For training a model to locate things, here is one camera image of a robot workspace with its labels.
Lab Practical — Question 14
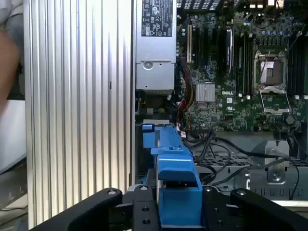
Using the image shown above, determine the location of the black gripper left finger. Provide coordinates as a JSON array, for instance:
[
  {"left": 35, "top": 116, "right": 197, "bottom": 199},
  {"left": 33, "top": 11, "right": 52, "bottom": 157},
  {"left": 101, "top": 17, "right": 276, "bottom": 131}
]
[{"left": 28, "top": 184, "right": 161, "bottom": 231}]

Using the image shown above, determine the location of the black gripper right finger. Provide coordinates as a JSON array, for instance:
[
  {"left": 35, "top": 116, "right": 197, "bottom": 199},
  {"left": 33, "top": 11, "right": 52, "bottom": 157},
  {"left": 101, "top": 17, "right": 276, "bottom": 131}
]
[{"left": 203, "top": 185, "right": 308, "bottom": 231}]

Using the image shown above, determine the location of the hard disk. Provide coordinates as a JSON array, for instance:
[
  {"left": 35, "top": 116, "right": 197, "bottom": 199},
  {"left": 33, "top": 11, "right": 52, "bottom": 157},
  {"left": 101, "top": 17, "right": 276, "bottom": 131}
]
[{"left": 141, "top": 124, "right": 204, "bottom": 229}]

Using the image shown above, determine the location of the black disk power wire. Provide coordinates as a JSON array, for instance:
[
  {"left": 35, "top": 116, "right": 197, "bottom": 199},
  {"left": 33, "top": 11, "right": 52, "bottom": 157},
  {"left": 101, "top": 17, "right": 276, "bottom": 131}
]
[{"left": 202, "top": 154, "right": 251, "bottom": 187}]

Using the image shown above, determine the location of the blue disk data wire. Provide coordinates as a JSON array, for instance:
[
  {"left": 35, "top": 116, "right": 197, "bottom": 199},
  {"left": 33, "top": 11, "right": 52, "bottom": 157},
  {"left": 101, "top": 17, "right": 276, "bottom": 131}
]
[{"left": 203, "top": 64, "right": 214, "bottom": 77}]

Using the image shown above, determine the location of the grey metal disk bay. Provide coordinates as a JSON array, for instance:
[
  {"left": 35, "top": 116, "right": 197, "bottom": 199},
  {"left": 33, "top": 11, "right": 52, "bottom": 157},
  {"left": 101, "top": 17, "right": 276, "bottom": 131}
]
[{"left": 134, "top": 120, "right": 308, "bottom": 207}]

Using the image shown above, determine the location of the black RAM slot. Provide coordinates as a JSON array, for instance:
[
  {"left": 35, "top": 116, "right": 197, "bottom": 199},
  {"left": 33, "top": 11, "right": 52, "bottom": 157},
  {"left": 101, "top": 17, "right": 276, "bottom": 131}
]
[
  {"left": 245, "top": 33, "right": 251, "bottom": 98},
  {"left": 299, "top": 36, "right": 304, "bottom": 97},
  {"left": 250, "top": 33, "right": 255, "bottom": 96},
  {"left": 303, "top": 36, "right": 308, "bottom": 99},
  {"left": 287, "top": 37, "right": 294, "bottom": 96},
  {"left": 241, "top": 33, "right": 246, "bottom": 96},
  {"left": 235, "top": 33, "right": 242, "bottom": 97},
  {"left": 293, "top": 36, "right": 300, "bottom": 99}
]

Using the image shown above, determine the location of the black expansion slot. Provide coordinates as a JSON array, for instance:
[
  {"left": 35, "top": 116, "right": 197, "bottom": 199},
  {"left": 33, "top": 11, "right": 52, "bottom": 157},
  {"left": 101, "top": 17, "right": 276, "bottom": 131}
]
[
  {"left": 194, "top": 26, "right": 200, "bottom": 66},
  {"left": 211, "top": 26, "right": 218, "bottom": 67},
  {"left": 203, "top": 26, "right": 209, "bottom": 66}
]

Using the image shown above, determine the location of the white expansion slot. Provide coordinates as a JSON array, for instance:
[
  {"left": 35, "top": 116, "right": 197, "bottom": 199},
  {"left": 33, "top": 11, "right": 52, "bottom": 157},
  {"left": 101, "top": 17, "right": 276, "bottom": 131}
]
[{"left": 187, "top": 24, "right": 193, "bottom": 64}]

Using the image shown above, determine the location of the green motherboard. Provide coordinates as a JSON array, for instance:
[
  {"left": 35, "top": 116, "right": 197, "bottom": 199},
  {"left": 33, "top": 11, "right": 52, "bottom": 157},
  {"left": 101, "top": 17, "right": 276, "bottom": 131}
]
[{"left": 177, "top": 7, "right": 308, "bottom": 132}]

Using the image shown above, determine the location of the silver finned heatsink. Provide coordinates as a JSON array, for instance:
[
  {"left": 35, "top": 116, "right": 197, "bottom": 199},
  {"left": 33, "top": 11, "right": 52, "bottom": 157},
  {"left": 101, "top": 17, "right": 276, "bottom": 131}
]
[{"left": 196, "top": 83, "right": 216, "bottom": 102}]

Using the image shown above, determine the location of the metal socket cover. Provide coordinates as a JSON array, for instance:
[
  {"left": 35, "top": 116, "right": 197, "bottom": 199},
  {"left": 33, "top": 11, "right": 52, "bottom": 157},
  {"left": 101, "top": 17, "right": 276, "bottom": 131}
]
[{"left": 259, "top": 85, "right": 291, "bottom": 114}]

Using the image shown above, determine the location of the black PC case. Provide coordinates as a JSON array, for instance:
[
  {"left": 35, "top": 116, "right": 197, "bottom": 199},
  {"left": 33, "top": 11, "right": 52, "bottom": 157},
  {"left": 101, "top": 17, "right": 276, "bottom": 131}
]
[{"left": 131, "top": 0, "right": 308, "bottom": 207}]

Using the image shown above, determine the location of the CPU socket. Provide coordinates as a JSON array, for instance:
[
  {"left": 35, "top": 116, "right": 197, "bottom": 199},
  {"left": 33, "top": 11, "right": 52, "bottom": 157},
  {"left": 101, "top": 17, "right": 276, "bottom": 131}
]
[{"left": 254, "top": 50, "right": 287, "bottom": 87}]

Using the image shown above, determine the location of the thin metal locking lever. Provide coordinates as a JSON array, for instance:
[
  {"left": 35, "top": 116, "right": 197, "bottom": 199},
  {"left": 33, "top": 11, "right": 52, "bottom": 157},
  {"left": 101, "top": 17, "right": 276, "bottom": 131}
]
[{"left": 259, "top": 53, "right": 271, "bottom": 73}]

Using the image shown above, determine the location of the silver power supply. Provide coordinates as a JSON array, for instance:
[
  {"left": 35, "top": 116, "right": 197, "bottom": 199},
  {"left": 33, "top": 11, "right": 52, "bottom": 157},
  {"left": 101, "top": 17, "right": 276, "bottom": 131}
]
[{"left": 134, "top": 0, "right": 178, "bottom": 91}]

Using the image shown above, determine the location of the person's white shirt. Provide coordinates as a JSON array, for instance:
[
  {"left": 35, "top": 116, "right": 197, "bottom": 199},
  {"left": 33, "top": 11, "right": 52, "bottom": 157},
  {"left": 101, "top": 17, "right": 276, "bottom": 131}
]
[{"left": 0, "top": 0, "right": 25, "bottom": 33}]

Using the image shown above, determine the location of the long thin black cable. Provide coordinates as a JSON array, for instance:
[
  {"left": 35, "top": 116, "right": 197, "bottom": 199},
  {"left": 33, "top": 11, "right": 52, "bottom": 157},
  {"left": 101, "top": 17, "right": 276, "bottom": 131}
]
[{"left": 213, "top": 136, "right": 308, "bottom": 174}]

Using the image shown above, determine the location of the red yellow wire bundle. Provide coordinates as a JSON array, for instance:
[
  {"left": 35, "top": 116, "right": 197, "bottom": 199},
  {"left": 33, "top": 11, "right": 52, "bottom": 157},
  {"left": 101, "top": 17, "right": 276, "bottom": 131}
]
[{"left": 177, "top": 66, "right": 196, "bottom": 126}]

